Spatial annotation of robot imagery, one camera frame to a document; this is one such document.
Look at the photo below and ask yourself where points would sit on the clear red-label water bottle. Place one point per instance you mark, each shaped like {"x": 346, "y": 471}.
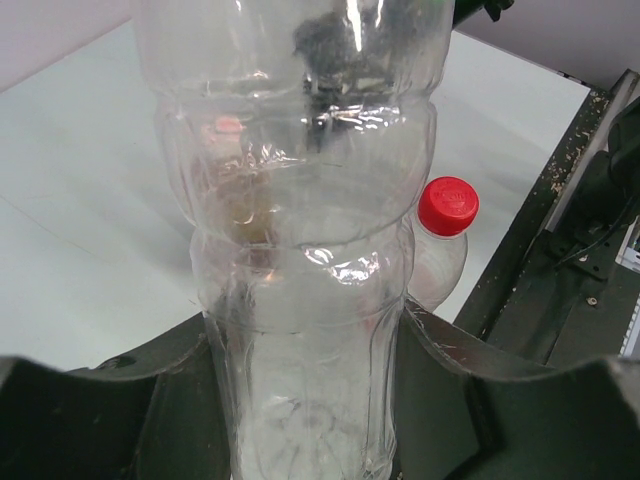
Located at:
{"x": 438, "y": 264}

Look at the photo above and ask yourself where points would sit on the clear plastic bottle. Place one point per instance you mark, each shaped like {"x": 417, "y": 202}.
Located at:
{"x": 335, "y": 100}

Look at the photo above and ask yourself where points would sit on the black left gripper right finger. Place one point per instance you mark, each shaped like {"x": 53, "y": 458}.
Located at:
{"x": 466, "y": 410}

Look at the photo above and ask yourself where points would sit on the amber tea bottle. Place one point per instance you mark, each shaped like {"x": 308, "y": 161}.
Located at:
{"x": 236, "y": 196}

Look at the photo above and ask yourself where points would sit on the red bottle cap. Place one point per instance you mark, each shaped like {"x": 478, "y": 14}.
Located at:
{"x": 447, "y": 206}

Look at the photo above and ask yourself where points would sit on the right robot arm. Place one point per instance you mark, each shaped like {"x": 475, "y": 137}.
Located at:
{"x": 464, "y": 9}

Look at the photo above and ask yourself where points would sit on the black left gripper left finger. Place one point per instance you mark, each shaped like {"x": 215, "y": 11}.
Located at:
{"x": 153, "y": 412}

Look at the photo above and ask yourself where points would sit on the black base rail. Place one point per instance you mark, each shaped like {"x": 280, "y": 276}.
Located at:
{"x": 563, "y": 285}

